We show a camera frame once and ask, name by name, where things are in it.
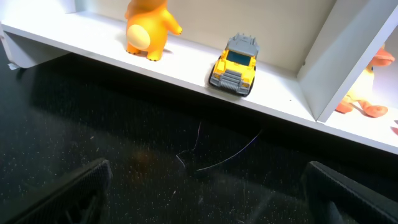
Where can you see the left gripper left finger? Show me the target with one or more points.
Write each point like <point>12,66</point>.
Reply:
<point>68,193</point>

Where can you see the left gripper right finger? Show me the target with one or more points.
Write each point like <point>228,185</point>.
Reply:
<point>348,199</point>

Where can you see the grey and yellow toy truck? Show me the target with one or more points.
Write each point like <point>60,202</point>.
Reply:
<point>234,70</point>

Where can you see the yellow plush duck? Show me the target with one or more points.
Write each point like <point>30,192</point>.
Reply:
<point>363,90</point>

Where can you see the white shelf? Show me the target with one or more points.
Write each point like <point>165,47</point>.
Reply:
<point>186,62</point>

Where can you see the orange rubber duck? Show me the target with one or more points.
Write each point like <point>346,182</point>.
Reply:
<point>149,28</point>

